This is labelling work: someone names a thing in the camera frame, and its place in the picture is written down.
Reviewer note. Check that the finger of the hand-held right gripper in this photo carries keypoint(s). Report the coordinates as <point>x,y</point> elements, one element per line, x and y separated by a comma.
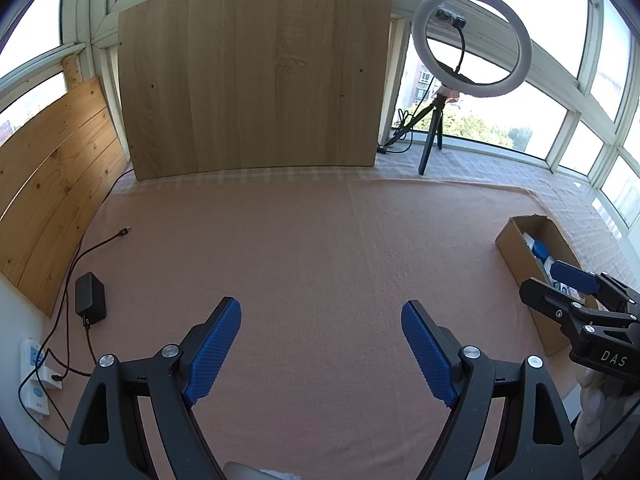
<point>547,297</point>
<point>575,275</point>

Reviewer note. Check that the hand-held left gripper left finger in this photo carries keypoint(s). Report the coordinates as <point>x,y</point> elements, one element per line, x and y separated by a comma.
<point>215,350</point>

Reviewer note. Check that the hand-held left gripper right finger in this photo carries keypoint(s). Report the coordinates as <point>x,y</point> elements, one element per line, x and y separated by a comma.
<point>430,355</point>

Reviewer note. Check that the white lotion bottle blue cap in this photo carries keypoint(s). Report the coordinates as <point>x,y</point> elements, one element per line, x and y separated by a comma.
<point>542,255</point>

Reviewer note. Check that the cardboard box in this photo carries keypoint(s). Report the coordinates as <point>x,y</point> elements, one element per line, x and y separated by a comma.
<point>520,265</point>

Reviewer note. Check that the black power adapter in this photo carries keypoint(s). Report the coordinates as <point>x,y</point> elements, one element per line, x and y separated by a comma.
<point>90,297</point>

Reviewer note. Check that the pink blanket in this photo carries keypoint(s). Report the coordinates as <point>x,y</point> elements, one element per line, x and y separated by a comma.
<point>325,260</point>

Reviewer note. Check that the green tree outside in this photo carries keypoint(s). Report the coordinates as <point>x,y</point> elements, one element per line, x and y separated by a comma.
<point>475,127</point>

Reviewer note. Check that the white power strip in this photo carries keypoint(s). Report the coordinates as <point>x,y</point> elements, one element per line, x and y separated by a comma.
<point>30,360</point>

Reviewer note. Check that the wooden slat panel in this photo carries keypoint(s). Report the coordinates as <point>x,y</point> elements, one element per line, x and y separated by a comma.
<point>50,185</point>

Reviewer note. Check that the apartment building outside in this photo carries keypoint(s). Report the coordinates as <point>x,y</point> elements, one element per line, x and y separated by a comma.
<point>417,87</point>

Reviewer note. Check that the large wooden board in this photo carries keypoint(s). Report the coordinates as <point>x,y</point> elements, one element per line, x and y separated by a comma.
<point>250,75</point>

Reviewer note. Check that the white window frame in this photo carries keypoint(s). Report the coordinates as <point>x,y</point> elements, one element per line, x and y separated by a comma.
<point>592,35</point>

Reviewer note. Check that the black camera on gooseneck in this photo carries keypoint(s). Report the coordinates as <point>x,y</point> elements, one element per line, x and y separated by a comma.
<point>450,16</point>

